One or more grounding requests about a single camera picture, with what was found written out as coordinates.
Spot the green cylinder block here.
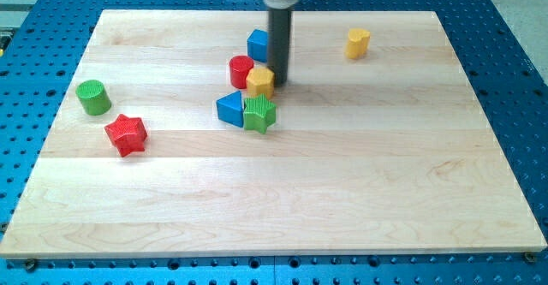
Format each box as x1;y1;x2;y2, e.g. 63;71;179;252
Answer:
75;80;111;116

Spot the red cylinder block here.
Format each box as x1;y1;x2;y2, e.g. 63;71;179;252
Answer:
229;56;254;89

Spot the red star block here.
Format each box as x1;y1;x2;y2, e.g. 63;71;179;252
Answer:
104;114;147;157

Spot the light wooden board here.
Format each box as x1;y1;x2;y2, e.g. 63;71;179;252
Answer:
1;9;546;258

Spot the yellow heart block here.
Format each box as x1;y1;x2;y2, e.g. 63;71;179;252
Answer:
345;28;371;59

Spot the yellow hexagon block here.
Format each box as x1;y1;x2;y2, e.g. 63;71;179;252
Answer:
246;67;275;99

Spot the blue cube block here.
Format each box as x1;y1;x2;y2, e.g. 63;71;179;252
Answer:
247;29;268;62

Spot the blue triangle block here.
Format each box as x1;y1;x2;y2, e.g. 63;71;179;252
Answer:
216;91;244;128

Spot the green star block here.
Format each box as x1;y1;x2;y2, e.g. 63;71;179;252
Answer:
243;94;277;134

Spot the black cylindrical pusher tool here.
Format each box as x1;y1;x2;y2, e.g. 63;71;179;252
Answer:
267;7;293;87

